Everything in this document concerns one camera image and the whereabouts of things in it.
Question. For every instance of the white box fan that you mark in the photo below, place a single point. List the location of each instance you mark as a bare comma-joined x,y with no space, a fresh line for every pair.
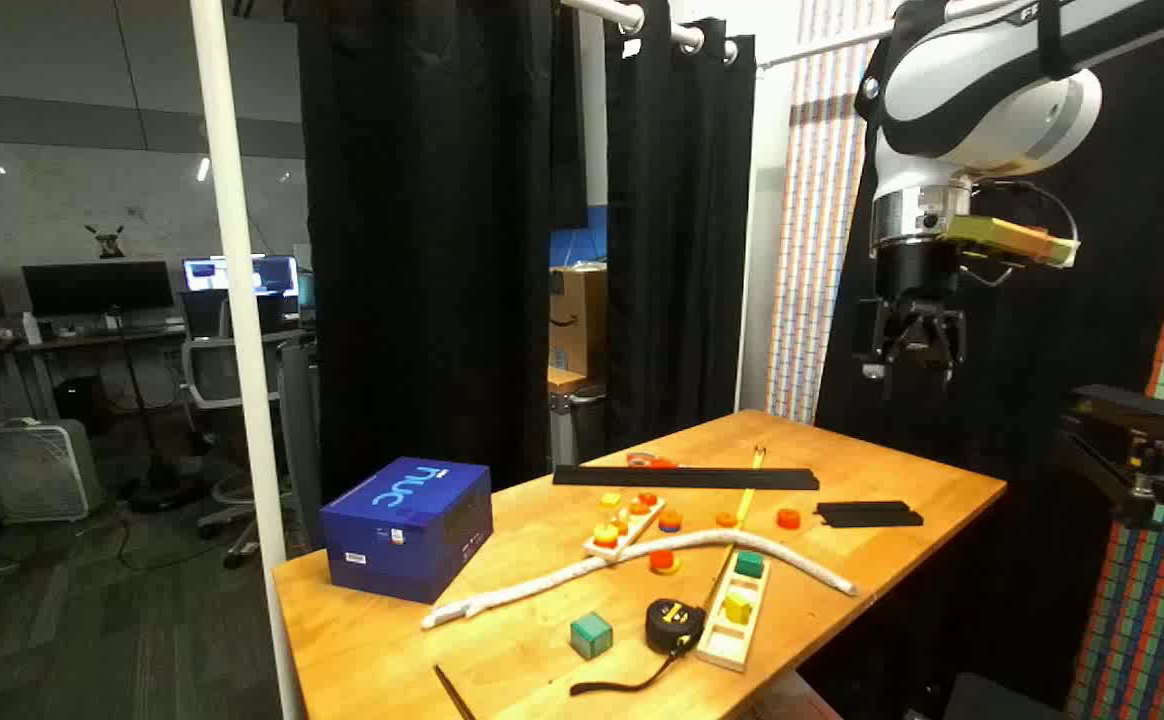
46,475

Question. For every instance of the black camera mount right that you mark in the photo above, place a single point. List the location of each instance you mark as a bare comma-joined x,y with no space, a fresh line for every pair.
1112,440

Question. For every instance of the blue cardboard box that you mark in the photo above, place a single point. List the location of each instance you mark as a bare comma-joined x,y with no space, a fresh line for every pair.
408,524

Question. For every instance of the black curtain left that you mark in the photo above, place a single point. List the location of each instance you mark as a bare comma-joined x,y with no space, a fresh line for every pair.
429,208

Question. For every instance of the black curtain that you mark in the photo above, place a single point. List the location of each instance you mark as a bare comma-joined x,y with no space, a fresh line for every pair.
429,208
677,208

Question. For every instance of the long black bar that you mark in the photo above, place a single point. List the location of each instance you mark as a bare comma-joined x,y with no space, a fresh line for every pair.
688,476

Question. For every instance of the cardboard box background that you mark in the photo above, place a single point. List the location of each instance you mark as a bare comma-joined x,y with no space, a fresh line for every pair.
578,326

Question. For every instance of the orange disc on table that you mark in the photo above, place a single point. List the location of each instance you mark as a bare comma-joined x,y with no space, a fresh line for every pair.
662,562

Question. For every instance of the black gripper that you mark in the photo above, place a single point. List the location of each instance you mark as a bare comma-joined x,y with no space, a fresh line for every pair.
918,310

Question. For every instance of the black tape measure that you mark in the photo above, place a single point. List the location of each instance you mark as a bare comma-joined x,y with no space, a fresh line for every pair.
668,628

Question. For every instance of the orange disc right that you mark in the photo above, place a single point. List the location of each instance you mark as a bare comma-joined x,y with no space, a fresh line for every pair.
790,518

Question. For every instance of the computer monitor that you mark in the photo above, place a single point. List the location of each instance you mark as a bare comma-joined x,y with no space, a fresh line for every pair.
88,289

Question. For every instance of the office chair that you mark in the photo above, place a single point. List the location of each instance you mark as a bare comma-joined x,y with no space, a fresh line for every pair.
217,414

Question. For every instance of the yellow ring disc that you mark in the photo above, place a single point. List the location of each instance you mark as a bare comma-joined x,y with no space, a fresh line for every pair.
605,536

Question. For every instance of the white vertical pole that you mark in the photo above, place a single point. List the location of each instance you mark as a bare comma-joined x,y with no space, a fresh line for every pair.
208,32

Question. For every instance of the yellow measuring tape strip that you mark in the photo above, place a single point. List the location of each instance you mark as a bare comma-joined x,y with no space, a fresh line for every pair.
739,515

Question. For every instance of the wrist camera yellow mount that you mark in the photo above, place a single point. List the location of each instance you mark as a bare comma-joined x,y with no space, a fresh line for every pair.
1016,243

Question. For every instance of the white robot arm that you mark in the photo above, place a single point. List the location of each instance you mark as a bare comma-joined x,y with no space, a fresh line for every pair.
962,100

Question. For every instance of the black curtain right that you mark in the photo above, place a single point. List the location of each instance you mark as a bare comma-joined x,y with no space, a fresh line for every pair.
677,208

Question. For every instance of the green cube block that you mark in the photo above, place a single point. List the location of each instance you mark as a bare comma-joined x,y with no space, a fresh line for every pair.
590,633

